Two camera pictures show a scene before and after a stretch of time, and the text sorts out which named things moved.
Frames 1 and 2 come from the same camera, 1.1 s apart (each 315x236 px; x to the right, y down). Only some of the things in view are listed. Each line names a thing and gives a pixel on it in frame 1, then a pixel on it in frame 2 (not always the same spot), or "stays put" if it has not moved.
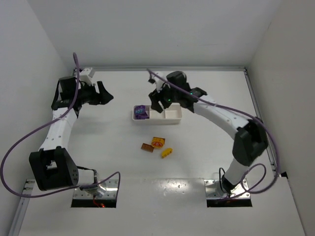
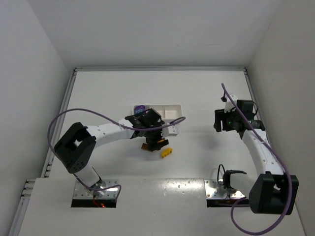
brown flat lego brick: x=147 y=147 stays put
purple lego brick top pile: x=140 y=112 stays put
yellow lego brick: x=166 y=152 stays put
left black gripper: x=99 y=92 -> x=155 y=142
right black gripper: x=159 y=99 -> x=219 y=120
